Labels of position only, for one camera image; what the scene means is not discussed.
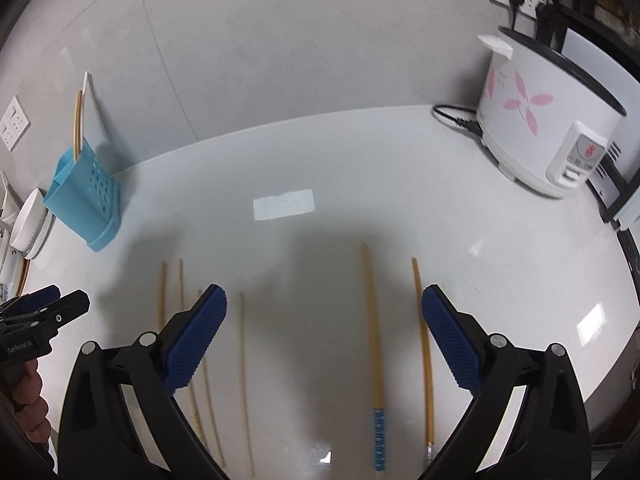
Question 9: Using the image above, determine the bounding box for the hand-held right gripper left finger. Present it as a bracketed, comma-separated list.
[57, 284, 230, 480]

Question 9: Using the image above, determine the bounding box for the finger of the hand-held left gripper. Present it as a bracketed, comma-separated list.
[0, 285, 62, 318]
[27, 289, 92, 342]

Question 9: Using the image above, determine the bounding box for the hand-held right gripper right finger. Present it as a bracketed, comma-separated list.
[421, 284, 593, 480]

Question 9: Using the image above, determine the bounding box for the blue plastic utensil holder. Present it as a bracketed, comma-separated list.
[42, 137, 122, 252]

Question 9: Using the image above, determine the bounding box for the person's left hand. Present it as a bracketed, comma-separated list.
[14, 360, 52, 447]

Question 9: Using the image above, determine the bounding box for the white bowl dark rim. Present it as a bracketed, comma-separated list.
[0, 225, 21, 281]

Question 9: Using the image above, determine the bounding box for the white plate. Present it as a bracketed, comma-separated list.
[22, 210, 55, 261]

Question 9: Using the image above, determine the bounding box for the large white bowl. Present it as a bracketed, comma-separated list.
[10, 187, 48, 253]

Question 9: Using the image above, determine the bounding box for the white jug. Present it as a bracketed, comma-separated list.
[0, 170, 16, 221]

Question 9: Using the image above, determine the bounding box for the white tape patch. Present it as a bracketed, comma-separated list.
[252, 189, 316, 222]

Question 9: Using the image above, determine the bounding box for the white floral rice cooker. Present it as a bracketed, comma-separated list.
[475, 27, 628, 200]

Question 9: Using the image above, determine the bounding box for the white microwave oven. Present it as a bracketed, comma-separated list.
[587, 132, 640, 231]

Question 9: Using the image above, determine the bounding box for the black metal rack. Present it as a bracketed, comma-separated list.
[547, 0, 640, 61]

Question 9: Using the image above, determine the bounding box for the black rice cooker power cord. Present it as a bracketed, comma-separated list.
[432, 105, 485, 137]

